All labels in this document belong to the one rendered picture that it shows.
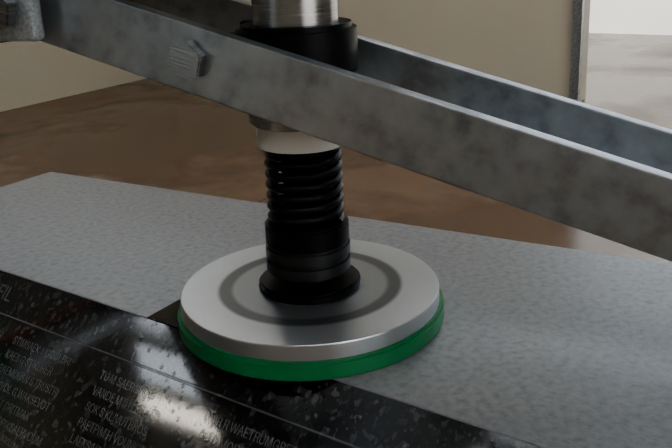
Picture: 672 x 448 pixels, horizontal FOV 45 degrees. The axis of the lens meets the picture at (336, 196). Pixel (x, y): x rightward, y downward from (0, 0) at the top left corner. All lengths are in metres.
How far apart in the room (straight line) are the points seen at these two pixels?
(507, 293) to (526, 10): 5.10
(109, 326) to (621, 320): 0.43
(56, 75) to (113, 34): 6.13
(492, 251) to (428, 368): 0.24
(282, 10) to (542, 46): 5.20
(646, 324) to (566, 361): 0.09
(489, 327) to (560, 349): 0.06
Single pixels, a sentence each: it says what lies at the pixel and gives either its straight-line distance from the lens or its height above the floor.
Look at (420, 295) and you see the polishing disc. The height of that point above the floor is 0.87.
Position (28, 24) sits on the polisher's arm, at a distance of 0.66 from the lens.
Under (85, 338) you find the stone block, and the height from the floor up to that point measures 0.82.
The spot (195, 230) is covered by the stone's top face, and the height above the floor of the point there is 0.85.
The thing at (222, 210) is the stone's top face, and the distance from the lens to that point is 0.96.
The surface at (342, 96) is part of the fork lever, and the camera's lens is 0.55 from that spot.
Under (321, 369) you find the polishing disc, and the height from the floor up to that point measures 0.85.
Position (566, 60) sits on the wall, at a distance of 5.73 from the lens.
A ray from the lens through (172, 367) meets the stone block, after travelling 0.68.
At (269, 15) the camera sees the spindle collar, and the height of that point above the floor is 1.09.
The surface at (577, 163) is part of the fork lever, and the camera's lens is 0.52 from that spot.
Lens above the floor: 1.15
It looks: 18 degrees down
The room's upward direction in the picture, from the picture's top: 2 degrees counter-clockwise
